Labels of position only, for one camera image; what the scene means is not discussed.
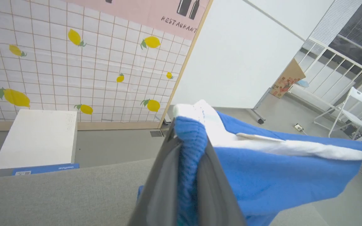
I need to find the white rectangular box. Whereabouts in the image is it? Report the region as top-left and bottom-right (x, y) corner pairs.
(0, 109), (80, 177)

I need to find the blue and white jersey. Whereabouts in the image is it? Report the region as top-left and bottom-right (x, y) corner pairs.
(136, 100), (362, 226)

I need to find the white partition board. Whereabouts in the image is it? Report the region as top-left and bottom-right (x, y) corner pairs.
(171, 0), (336, 125)

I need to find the lemon print partition panel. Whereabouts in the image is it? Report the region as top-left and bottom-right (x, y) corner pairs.
(0, 0), (214, 131)

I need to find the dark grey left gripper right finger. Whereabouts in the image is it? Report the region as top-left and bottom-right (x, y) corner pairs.
(196, 137), (248, 226)

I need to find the black metal partition foot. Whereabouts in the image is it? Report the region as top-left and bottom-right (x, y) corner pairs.
(162, 115), (173, 132)

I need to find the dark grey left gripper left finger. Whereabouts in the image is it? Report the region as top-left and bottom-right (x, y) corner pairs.
(127, 119), (182, 226)

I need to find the white metal railing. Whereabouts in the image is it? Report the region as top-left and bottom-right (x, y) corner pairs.
(289, 37), (362, 134)

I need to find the white window blind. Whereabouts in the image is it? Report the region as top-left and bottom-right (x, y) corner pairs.
(310, 0), (362, 48)

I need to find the white folding chair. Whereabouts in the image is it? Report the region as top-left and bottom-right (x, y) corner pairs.
(313, 87), (362, 139)

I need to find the brown cardboard box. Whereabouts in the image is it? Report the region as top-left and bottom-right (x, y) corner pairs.
(269, 58), (307, 100)

